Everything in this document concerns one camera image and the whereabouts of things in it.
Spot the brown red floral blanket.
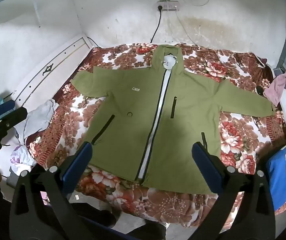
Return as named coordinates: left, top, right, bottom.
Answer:
left=25, top=42, right=286, bottom=228

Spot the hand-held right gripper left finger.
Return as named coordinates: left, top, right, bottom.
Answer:
left=9, top=142, right=93, bottom=240

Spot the thin white wire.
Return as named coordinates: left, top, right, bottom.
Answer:
left=174, top=11, right=201, bottom=47

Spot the white bed headboard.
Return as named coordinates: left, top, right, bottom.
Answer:
left=6, top=35, right=94, bottom=105

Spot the blue cloth with white letters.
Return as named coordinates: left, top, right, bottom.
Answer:
left=265, top=140, right=286, bottom=212

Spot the pink cloth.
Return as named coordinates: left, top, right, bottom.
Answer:
left=263, top=70, right=286, bottom=107

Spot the white purple plastic bag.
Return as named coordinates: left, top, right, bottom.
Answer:
left=10, top=144, right=37, bottom=174

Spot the black power cable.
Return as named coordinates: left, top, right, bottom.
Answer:
left=150, top=10, right=163, bottom=43

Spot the olive green hooded jacket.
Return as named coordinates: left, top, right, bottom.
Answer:
left=70, top=44, right=276, bottom=195

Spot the light blue crumpled cloth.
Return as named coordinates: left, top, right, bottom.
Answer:
left=14, top=99, right=59, bottom=140

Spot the white power strip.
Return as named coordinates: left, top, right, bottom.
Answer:
left=157, top=1, right=180, bottom=12

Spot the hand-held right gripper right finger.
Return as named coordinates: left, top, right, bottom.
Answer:
left=192, top=142, right=276, bottom=240

